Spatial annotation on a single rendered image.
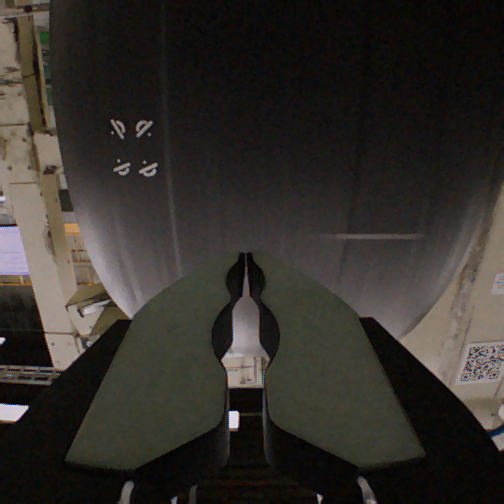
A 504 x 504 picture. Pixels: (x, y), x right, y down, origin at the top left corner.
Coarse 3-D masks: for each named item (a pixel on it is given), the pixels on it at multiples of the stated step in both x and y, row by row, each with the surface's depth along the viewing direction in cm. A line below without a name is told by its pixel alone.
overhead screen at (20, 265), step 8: (0, 224) 353; (8, 224) 352; (16, 224) 352; (0, 232) 352; (8, 232) 352; (16, 232) 352; (0, 240) 355; (8, 240) 355; (16, 240) 355; (0, 248) 358; (8, 248) 359; (16, 248) 359; (0, 256) 362; (8, 256) 362; (16, 256) 362; (24, 256) 362; (0, 264) 365; (8, 264) 366; (16, 264) 366; (24, 264) 366; (0, 272) 369; (8, 272) 369; (16, 272) 369; (24, 272) 369
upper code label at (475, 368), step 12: (468, 348) 50; (480, 348) 50; (492, 348) 51; (468, 360) 51; (480, 360) 51; (492, 360) 51; (468, 372) 52; (480, 372) 52; (492, 372) 52; (456, 384) 53
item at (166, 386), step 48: (192, 288) 10; (240, 288) 12; (144, 336) 9; (192, 336) 9; (144, 384) 8; (192, 384) 8; (96, 432) 7; (144, 432) 7; (192, 432) 7; (144, 480) 6; (192, 480) 7
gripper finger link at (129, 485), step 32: (128, 320) 9; (96, 352) 8; (64, 384) 7; (96, 384) 7; (32, 416) 7; (64, 416) 7; (0, 448) 6; (32, 448) 6; (64, 448) 6; (0, 480) 6; (32, 480) 6; (64, 480) 6; (96, 480) 6; (128, 480) 6
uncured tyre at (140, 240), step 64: (64, 0) 19; (128, 0) 17; (192, 0) 17; (256, 0) 17; (320, 0) 17; (384, 0) 17; (448, 0) 17; (64, 64) 20; (128, 64) 18; (192, 64) 18; (256, 64) 18; (320, 64) 18; (384, 64) 18; (448, 64) 18; (64, 128) 21; (192, 128) 19; (256, 128) 19; (320, 128) 19; (384, 128) 19; (448, 128) 19; (128, 192) 20; (192, 192) 20; (256, 192) 20; (320, 192) 20; (384, 192) 20; (448, 192) 21; (128, 256) 23; (192, 256) 22; (320, 256) 23; (384, 256) 23; (448, 256) 24; (256, 320) 27; (384, 320) 27
